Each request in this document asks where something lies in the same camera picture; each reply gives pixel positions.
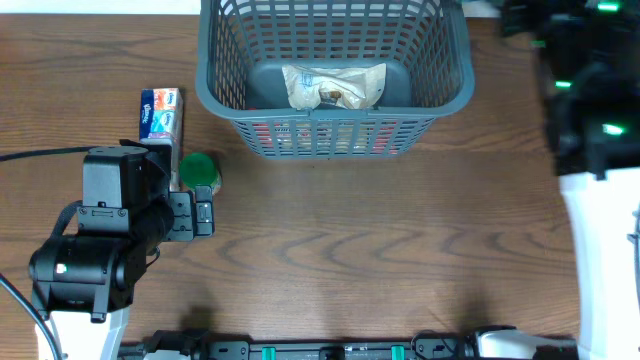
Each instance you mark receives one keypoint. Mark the green lid glass jar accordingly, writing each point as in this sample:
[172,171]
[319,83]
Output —
[199,169]

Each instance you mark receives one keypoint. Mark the beige paper pouch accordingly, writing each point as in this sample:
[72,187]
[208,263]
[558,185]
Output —
[347,88]

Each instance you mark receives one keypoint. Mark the grey plastic basket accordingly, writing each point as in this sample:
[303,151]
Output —
[243,46]

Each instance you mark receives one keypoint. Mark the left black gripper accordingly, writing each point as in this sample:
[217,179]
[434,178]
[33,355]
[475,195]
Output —
[193,224]

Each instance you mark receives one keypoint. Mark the Kleenex tissue multipack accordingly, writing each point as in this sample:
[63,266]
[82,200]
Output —
[161,116]

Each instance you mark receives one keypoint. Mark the orange spaghetti packet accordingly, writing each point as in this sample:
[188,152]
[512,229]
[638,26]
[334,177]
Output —
[327,133]

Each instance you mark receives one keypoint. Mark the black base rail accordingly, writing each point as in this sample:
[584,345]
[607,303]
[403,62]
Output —
[330,350]

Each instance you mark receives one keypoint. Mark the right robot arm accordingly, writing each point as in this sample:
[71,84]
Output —
[587,67]

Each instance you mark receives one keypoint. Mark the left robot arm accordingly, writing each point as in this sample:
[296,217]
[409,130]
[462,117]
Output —
[84,275]

